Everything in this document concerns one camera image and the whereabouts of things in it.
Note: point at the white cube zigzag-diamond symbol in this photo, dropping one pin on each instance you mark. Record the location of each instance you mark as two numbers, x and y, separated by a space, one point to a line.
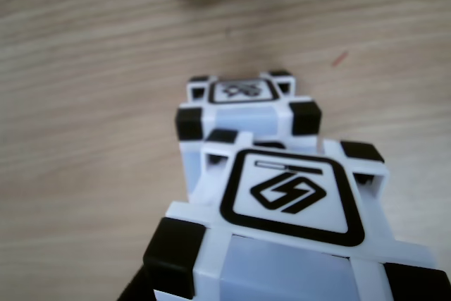
282 191

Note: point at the white cube crossed-shape symbol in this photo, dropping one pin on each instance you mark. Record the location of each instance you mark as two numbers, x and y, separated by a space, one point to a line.
246 117

